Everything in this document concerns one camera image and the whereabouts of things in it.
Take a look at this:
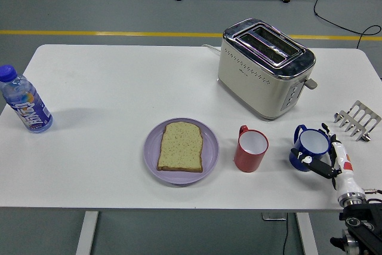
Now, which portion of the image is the toast bread slice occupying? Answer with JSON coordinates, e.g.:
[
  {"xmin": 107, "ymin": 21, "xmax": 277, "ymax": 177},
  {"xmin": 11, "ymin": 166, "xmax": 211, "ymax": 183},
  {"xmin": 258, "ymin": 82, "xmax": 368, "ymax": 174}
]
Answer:
[{"xmin": 156, "ymin": 121, "xmax": 204, "ymax": 174}]

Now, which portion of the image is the silver metal toast rack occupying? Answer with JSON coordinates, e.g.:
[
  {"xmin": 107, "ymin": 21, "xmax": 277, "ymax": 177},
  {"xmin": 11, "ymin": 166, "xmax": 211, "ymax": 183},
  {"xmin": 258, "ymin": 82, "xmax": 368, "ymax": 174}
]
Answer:
[{"xmin": 333, "ymin": 100, "xmax": 382, "ymax": 142}]

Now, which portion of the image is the white table leg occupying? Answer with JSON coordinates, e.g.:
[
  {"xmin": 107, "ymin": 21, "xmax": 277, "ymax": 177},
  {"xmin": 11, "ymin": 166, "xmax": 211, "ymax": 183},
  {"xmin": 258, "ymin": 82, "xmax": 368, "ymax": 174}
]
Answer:
[
  {"xmin": 295, "ymin": 212, "xmax": 319, "ymax": 255},
  {"xmin": 75, "ymin": 211, "xmax": 99, "ymax": 255}
]

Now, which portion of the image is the clear bottle with purple cap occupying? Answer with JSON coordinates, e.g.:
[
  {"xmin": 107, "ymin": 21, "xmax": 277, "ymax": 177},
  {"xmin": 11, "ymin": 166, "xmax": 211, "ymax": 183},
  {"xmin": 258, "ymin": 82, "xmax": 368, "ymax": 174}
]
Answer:
[{"xmin": 0, "ymin": 64, "xmax": 54, "ymax": 134}]

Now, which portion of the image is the black looped floor cable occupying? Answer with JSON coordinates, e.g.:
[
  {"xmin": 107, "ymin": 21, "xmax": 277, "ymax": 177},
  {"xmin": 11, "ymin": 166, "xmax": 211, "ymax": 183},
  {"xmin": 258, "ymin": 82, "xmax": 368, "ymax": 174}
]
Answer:
[{"xmin": 307, "ymin": 0, "xmax": 382, "ymax": 50}]

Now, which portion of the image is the thin black hanging cable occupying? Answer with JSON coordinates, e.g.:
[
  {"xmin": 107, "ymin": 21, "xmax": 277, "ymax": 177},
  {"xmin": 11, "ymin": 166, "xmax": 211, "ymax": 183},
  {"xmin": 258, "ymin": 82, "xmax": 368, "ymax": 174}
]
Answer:
[{"xmin": 282, "ymin": 213, "xmax": 289, "ymax": 255}]

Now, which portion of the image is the red enamel cup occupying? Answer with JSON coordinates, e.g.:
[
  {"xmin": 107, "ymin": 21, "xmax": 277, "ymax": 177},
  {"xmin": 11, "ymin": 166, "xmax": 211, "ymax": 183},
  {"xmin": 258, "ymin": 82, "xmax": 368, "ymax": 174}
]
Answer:
[{"xmin": 233, "ymin": 124, "xmax": 269, "ymax": 173}]

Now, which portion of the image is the white toaster cord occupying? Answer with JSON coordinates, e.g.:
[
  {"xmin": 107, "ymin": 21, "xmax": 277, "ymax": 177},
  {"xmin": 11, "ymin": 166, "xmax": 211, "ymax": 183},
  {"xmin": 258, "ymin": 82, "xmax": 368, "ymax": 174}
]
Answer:
[{"xmin": 201, "ymin": 44, "xmax": 222, "ymax": 57}]

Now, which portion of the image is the cream chrome toaster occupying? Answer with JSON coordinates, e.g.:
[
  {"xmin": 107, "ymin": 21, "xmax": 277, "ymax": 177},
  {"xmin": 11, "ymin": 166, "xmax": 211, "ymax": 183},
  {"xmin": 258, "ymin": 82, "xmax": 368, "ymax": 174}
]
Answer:
[{"xmin": 217, "ymin": 18, "xmax": 318, "ymax": 122}]

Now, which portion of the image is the blue enamel cup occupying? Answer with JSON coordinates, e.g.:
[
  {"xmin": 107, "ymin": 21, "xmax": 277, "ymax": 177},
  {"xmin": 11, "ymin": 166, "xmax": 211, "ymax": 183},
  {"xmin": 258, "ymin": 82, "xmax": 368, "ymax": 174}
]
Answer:
[{"xmin": 288, "ymin": 124, "xmax": 331, "ymax": 173}]

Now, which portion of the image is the purple round plate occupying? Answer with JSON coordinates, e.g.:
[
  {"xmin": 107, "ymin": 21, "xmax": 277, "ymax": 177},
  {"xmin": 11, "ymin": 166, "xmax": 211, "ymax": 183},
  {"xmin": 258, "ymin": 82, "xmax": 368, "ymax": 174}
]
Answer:
[{"xmin": 143, "ymin": 117, "xmax": 220, "ymax": 185}]

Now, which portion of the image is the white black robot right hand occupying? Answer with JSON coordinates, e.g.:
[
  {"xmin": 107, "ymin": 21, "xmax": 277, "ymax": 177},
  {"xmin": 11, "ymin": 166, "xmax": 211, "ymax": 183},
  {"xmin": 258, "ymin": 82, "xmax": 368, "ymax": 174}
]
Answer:
[{"xmin": 291, "ymin": 122, "xmax": 365, "ymax": 204}]

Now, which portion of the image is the grey under-table bracket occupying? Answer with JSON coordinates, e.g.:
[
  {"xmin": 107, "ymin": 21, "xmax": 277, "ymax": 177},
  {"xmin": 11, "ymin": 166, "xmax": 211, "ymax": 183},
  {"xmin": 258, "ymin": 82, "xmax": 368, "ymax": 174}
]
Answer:
[{"xmin": 261, "ymin": 212, "xmax": 287, "ymax": 222}]

